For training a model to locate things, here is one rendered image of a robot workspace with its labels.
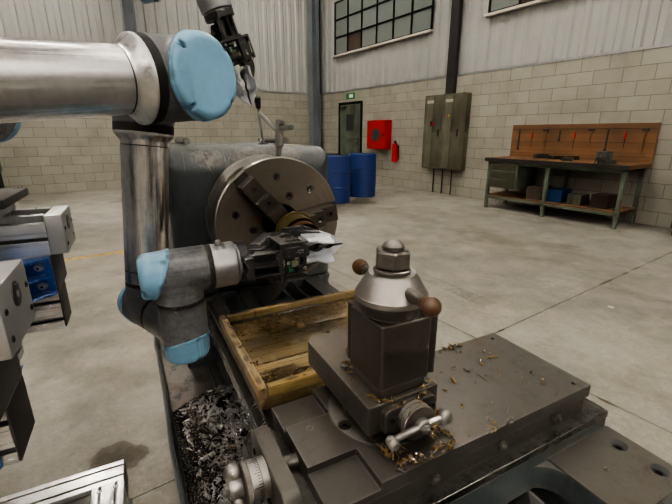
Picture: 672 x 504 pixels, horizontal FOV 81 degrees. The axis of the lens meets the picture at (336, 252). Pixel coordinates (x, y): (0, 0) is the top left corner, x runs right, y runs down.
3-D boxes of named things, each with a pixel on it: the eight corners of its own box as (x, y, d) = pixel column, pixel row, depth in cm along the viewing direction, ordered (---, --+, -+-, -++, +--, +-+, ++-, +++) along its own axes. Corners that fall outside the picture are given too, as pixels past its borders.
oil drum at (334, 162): (314, 200, 783) (313, 155, 757) (338, 198, 815) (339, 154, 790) (331, 205, 736) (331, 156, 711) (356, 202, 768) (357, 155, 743)
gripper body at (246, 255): (313, 279, 70) (246, 292, 65) (295, 265, 77) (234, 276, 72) (312, 238, 68) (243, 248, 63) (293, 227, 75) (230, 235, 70)
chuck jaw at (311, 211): (286, 208, 99) (328, 197, 104) (290, 226, 101) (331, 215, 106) (303, 215, 90) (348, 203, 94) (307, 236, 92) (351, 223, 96)
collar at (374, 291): (341, 290, 44) (341, 265, 44) (398, 279, 48) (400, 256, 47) (380, 319, 38) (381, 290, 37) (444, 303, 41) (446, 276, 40)
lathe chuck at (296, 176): (206, 277, 100) (208, 149, 93) (318, 270, 115) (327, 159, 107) (213, 288, 93) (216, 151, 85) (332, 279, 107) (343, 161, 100)
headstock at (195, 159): (155, 246, 155) (141, 143, 143) (271, 232, 176) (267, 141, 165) (172, 300, 104) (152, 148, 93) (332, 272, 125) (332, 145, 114)
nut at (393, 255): (366, 268, 43) (367, 237, 42) (396, 262, 45) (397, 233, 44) (387, 279, 39) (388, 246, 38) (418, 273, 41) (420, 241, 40)
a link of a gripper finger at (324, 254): (353, 264, 75) (309, 272, 71) (339, 256, 80) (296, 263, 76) (353, 249, 74) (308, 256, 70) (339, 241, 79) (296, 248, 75)
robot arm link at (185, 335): (186, 333, 76) (179, 280, 72) (221, 353, 69) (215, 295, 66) (146, 351, 70) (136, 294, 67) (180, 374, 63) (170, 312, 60)
